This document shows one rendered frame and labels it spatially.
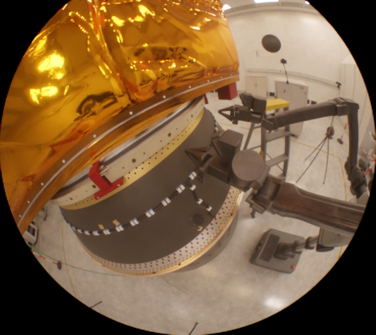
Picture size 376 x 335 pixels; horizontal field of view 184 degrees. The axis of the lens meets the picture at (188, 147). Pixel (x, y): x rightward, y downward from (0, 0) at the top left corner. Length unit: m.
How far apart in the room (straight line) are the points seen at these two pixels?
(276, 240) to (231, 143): 1.64
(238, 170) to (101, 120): 0.41
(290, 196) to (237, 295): 1.84
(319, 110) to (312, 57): 7.00
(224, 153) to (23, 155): 0.58
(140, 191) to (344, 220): 0.55
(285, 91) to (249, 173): 3.23
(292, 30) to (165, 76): 7.44
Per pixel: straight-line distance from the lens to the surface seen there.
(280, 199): 0.26
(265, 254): 1.71
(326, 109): 0.59
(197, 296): 2.02
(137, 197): 0.47
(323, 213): 0.24
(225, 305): 2.06
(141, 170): 0.44
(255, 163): 0.21
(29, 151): 0.48
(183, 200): 0.52
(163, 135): 0.41
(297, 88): 3.37
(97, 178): 0.39
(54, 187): 0.55
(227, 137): 0.22
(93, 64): 0.43
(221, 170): 0.25
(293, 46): 7.44
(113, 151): 0.41
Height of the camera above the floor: 1.88
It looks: 35 degrees down
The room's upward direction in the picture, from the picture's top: 17 degrees counter-clockwise
